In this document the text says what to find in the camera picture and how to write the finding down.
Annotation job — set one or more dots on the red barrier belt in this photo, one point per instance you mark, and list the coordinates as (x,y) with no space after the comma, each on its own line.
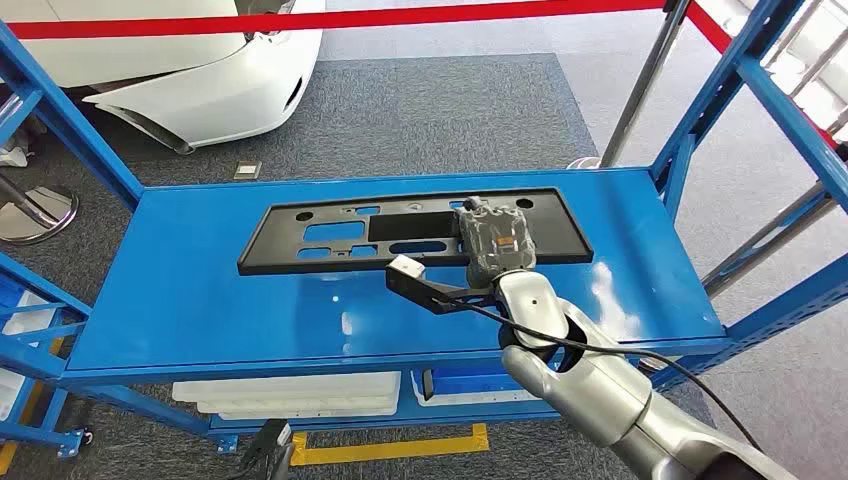
(331,18)
(709,26)

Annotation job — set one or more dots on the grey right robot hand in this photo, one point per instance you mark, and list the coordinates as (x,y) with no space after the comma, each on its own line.
(497,242)

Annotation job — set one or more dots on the dark grey carpet mat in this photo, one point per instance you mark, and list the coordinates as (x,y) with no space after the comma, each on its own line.
(430,112)

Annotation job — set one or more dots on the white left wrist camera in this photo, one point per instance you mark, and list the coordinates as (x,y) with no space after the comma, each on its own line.
(285,435)

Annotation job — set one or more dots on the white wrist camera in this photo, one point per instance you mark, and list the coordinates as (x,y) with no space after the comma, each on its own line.
(405,266)
(285,435)

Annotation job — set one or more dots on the white crumpled cloth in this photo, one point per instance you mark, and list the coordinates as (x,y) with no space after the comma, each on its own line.
(13,156)

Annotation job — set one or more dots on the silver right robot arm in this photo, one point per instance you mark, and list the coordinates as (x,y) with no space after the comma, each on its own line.
(596,391)

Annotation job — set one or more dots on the black right camera mount bracket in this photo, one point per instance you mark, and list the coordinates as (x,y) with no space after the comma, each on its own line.
(424,291)

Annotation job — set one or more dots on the chrome stanchion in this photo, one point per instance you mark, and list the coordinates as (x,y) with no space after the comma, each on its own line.
(40,218)
(636,99)

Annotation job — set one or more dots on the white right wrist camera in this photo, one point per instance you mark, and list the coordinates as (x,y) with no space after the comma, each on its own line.
(405,266)

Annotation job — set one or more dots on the white plastic tray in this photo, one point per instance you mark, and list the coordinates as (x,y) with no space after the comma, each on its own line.
(285,394)

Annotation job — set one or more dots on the black plastic plate frame part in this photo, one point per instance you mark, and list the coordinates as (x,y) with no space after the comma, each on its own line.
(397,228)

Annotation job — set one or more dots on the blue metal shelf rack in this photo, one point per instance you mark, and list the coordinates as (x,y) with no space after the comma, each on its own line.
(199,298)

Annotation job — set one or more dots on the grey floor cover plate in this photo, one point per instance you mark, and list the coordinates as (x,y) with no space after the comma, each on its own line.
(248,171)

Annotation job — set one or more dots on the black left camera mount bracket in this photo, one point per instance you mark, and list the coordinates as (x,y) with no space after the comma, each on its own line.
(262,457)

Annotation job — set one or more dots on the small blue metal rack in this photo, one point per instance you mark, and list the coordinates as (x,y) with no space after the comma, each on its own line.
(40,281)

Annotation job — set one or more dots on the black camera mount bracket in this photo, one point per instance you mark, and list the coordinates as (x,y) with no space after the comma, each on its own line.
(262,457)
(424,291)

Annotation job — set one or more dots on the white car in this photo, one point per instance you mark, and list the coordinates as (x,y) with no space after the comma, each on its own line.
(218,86)

